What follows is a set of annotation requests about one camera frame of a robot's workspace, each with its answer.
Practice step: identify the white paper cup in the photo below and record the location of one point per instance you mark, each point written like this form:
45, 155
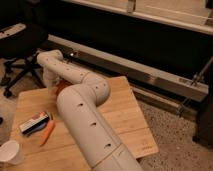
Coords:
11, 152

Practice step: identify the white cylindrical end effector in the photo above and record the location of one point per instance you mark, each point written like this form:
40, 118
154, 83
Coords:
52, 90

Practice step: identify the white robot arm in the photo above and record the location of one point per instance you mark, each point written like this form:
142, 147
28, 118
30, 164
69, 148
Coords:
77, 105

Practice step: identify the metal floor rail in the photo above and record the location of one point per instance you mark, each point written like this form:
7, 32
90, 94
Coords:
150, 76

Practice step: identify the red ceramic bowl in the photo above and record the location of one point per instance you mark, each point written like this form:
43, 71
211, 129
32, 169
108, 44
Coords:
62, 84

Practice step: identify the orange carrot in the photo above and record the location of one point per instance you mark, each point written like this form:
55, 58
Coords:
47, 131

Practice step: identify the black office chair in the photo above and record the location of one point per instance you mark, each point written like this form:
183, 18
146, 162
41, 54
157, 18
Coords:
18, 46

